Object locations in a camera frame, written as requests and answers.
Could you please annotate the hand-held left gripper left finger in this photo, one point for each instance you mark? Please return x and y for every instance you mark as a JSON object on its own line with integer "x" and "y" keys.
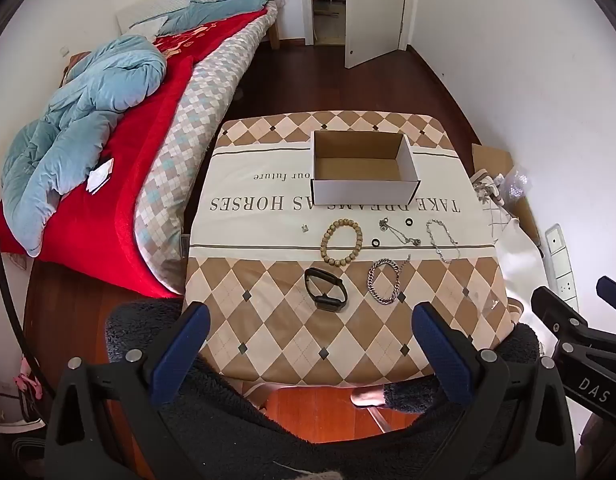
{"x": 180, "y": 355}

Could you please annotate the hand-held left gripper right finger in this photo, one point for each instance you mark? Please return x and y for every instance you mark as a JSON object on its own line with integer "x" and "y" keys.
{"x": 443, "y": 355}

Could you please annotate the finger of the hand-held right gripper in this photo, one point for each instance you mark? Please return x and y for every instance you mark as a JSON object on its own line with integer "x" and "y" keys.
{"x": 555, "y": 310}
{"x": 610, "y": 294}

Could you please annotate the black smart band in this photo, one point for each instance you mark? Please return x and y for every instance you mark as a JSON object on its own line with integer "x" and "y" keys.
{"x": 330, "y": 305}

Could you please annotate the white cardboard box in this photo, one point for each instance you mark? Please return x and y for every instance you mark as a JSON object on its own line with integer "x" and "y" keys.
{"x": 358, "y": 192}

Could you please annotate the white power strip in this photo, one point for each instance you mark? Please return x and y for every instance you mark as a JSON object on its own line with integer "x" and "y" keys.
{"x": 563, "y": 270}

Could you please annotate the person's dark fuzzy pants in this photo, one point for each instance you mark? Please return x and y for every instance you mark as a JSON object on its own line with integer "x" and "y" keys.
{"x": 227, "y": 420}

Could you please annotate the person's foot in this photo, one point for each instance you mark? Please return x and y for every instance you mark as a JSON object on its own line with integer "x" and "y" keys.
{"x": 368, "y": 396}

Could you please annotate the white patterned cloth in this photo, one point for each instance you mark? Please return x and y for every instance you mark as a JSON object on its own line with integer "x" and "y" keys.
{"x": 488, "y": 200}

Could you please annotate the clear plastic bag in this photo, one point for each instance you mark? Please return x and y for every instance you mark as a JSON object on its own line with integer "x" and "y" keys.
{"x": 515, "y": 182}

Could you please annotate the pink cloth item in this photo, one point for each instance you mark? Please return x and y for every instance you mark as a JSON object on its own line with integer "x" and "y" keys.
{"x": 27, "y": 377}

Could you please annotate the white paper packet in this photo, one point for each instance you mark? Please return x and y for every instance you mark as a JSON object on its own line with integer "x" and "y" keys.
{"x": 100, "y": 177}

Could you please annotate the checked bed sheet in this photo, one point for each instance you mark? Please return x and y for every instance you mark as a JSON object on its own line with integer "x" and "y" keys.
{"x": 187, "y": 135}

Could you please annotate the light blue quilt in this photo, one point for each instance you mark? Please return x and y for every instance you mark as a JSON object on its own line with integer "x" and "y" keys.
{"x": 87, "y": 105}

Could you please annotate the wooden bedside table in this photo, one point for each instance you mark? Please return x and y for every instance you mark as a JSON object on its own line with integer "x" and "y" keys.
{"x": 75, "y": 65}

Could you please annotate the white door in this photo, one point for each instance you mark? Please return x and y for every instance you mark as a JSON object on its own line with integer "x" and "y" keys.
{"x": 375, "y": 10}

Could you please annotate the blue pillow cover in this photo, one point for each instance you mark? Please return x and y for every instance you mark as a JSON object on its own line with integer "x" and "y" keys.
{"x": 222, "y": 7}

